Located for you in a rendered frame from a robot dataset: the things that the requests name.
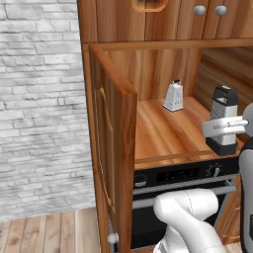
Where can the open wooden cabinet door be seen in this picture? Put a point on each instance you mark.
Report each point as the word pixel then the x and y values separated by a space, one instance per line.
pixel 122 138

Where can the black oven knob with pointer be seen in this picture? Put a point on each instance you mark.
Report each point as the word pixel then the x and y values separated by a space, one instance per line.
pixel 215 170

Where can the black and silver cheese grater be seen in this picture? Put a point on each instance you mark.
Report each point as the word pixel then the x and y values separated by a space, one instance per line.
pixel 225 99

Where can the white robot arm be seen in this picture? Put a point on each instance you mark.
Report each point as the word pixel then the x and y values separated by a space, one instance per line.
pixel 184 210

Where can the small white cheese grater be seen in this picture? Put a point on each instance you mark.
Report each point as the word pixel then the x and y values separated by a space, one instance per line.
pixel 174 97

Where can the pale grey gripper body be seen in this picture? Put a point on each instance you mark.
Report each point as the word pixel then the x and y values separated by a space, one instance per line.
pixel 220 128

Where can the black built-in oven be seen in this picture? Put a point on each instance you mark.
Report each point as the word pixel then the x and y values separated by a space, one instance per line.
pixel 171 175

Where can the round black oven knob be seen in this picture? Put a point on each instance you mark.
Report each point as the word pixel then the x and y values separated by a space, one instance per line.
pixel 140 180

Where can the wooden cabinet unit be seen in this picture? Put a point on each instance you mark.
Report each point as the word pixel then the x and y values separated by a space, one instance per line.
pixel 158 26

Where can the small white round knob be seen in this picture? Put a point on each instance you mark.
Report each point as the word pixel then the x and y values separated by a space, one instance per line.
pixel 113 237

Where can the round grey cabinet knob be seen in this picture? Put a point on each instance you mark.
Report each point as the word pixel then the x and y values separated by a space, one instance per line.
pixel 199 10
pixel 221 10

